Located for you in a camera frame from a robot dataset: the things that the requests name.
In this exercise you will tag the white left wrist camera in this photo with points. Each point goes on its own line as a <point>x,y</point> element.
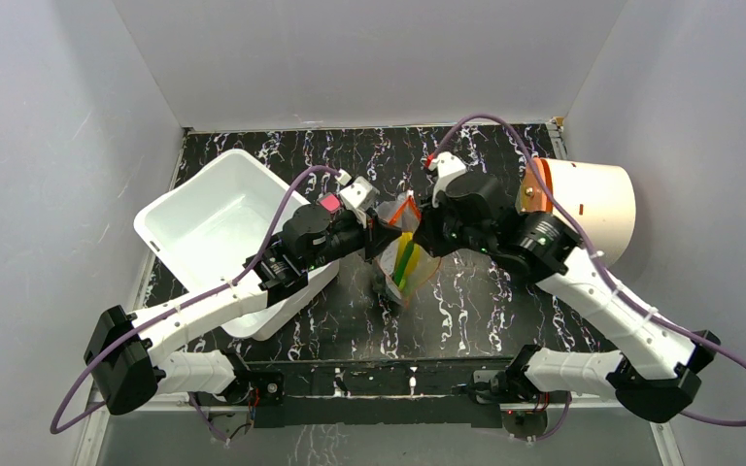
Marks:
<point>357,195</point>

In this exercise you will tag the small pink cube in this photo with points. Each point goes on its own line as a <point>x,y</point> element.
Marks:
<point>331,203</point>

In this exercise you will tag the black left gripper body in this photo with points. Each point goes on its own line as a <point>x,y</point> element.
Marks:
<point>347,239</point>

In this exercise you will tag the white orange cylinder container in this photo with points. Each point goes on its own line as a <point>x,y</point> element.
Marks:
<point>601,197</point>

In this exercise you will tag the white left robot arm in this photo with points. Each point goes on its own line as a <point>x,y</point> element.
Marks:
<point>186,321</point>

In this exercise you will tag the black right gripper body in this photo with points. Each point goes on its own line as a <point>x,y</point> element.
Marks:
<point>435,227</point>

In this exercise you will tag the white plastic bin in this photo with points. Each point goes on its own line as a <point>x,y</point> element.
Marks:
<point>206,229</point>

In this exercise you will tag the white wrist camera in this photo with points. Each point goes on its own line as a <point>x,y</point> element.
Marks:
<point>443,168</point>
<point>357,195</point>

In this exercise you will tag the green chili pepper toy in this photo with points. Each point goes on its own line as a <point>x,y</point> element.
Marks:
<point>403,257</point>

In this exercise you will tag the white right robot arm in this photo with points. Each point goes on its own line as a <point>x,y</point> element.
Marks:
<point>652,371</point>

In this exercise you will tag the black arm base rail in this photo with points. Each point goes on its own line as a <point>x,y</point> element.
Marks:
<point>286,393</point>

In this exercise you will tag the yellow starfruit toy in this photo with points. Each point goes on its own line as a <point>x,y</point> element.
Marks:
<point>412,265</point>

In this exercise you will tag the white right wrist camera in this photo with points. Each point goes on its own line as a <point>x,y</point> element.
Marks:
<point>443,168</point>

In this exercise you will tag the clear orange zip bag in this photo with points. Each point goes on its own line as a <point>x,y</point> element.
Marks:
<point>404,213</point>

